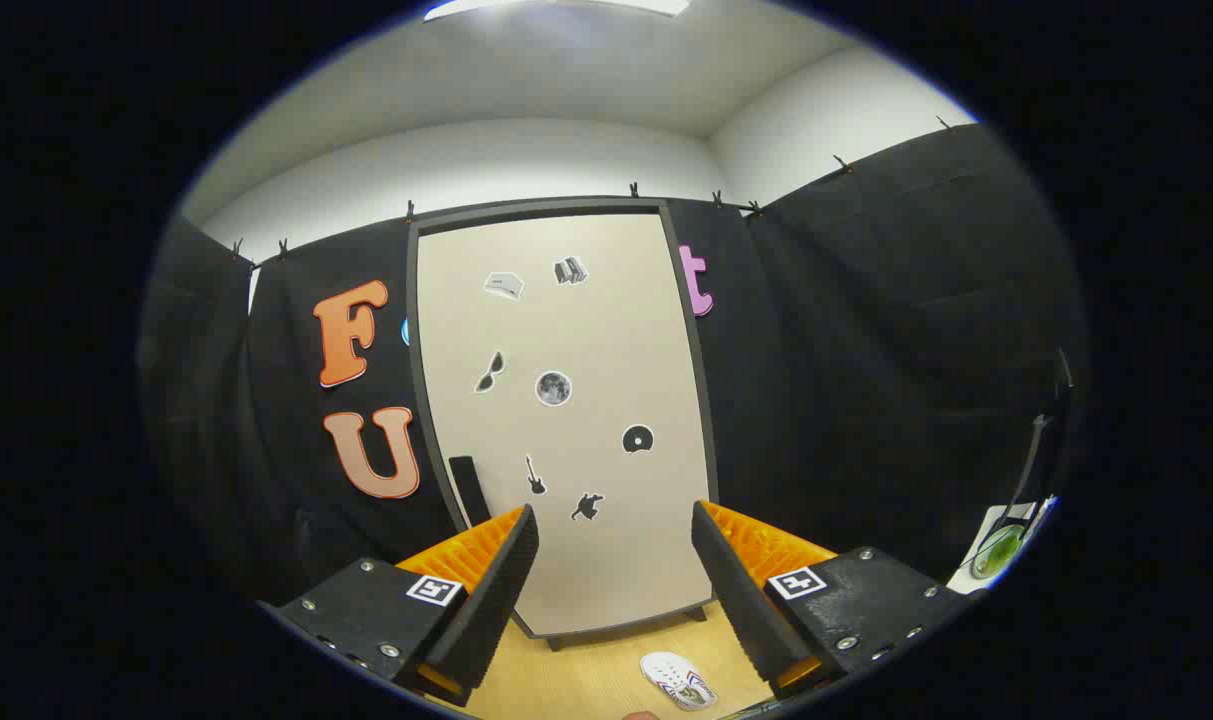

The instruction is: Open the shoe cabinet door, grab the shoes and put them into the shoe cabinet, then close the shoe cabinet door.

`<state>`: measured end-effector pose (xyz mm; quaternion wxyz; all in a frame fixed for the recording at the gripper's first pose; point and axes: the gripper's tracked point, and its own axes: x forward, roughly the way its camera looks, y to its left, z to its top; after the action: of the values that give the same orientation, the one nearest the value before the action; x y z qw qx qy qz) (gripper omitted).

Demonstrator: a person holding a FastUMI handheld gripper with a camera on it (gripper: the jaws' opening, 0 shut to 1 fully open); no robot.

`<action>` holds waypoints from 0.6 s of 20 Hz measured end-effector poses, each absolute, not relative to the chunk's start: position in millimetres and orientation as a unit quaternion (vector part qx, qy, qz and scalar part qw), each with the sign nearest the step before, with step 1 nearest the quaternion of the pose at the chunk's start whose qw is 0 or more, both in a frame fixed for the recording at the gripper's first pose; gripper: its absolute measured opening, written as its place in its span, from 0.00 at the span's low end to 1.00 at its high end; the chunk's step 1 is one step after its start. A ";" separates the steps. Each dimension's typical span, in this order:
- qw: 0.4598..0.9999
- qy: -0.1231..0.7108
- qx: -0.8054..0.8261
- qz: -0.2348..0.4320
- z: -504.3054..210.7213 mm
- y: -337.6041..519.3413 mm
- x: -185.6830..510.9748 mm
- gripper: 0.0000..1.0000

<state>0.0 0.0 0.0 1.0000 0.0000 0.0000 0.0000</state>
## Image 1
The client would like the black stand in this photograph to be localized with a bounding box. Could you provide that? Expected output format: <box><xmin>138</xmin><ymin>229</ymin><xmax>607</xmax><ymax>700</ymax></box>
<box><xmin>1001</xmin><ymin>345</ymin><xmax>1077</xmax><ymax>531</ymax></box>

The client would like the green round dish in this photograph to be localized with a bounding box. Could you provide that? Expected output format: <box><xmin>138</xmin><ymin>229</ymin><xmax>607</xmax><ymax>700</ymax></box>
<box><xmin>969</xmin><ymin>525</ymin><xmax>1027</xmax><ymax>581</ymax></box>

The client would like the white striped shoe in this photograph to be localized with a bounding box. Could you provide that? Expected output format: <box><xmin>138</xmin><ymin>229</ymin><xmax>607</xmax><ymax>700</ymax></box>
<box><xmin>639</xmin><ymin>651</ymin><xmax>719</xmax><ymax>712</ymax></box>

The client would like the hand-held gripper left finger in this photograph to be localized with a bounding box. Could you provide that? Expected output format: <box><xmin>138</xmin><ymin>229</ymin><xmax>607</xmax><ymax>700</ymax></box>
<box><xmin>256</xmin><ymin>503</ymin><xmax>541</xmax><ymax>707</ymax></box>

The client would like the dark grey shoe cabinet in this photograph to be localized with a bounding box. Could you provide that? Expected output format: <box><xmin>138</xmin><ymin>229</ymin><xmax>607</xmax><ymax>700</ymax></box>
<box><xmin>406</xmin><ymin>197</ymin><xmax>722</xmax><ymax>653</ymax></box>

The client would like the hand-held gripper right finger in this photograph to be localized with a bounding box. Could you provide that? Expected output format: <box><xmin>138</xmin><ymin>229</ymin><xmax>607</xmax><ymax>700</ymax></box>
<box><xmin>690</xmin><ymin>499</ymin><xmax>982</xmax><ymax>703</ymax></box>

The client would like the row of black cloth clips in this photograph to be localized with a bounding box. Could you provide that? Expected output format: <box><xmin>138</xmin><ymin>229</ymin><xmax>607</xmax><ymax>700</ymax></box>
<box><xmin>228</xmin><ymin>113</ymin><xmax>957</xmax><ymax>263</ymax></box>

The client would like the white board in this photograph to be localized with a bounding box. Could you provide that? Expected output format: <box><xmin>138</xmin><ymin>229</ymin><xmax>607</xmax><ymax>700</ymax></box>
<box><xmin>946</xmin><ymin>497</ymin><xmax>1057</xmax><ymax>596</ymax></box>

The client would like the beige shoe cabinet door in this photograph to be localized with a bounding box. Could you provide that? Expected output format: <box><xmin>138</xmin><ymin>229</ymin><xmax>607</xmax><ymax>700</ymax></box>
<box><xmin>416</xmin><ymin>213</ymin><xmax>712</xmax><ymax>638</ymax></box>

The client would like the black door handle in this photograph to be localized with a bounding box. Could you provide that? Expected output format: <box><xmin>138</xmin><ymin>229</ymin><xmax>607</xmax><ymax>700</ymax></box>
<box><xmin>448</xmin><ymin>455</ymin><xmax>493</xmax><ymax>528</ymax></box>

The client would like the black backdrop cloth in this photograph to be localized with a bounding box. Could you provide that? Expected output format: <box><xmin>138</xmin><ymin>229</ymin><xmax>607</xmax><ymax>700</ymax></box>
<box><xmin>138</xmin><ymin>120</ymin><xmax>1092</xmax><ymax>611</ymax></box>

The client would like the ceiling light panel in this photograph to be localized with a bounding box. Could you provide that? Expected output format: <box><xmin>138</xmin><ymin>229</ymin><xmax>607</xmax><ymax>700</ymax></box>
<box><xmin>424</xmin><ymin>0</ymin><xmax>692</xmax><ymax>23</ymax></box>

